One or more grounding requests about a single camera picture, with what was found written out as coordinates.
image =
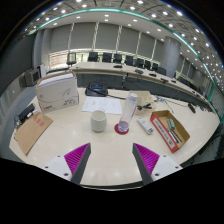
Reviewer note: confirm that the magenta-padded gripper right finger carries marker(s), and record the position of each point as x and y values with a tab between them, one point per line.
146	159

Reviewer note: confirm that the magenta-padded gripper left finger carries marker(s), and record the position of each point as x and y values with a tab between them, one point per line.
77	159

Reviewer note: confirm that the clear plastic water bottle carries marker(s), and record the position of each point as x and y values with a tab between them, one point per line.
128	111

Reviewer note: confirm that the white remote control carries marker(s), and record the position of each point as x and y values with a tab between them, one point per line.
145	126

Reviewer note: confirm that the open cardboard box red edge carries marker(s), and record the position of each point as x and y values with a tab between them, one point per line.
160	128

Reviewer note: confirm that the black and silver marker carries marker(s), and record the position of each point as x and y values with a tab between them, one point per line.
172	136

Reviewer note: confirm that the flat round red coaster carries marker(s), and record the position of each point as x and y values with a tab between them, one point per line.
117	130

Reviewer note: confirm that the teal board eraser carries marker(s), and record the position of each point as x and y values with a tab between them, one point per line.
171	124

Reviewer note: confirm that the white ceramic mug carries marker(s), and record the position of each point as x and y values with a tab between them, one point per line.
98	121

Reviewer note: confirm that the brown paper envelope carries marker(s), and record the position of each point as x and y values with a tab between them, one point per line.
32	131

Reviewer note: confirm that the white paper sheet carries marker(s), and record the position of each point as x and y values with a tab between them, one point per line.
101	105

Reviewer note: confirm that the thin gooseneck table microphone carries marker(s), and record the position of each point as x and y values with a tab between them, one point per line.
163	100

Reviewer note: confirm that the beige desk organizer box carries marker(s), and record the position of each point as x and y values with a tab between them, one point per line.
144	97

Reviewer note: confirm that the black flat device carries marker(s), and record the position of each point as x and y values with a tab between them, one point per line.
191	108

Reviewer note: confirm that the white printed carton box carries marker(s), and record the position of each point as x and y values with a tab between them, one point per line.
56	93

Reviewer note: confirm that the black desk phone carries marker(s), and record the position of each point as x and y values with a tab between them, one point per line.
96	90

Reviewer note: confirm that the long curved conference desk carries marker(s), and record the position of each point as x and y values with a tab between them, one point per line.
110	68

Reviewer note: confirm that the row of black office chairs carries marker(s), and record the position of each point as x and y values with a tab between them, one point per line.
116	58

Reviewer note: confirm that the group of ceiling lights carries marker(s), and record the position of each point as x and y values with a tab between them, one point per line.
106	15

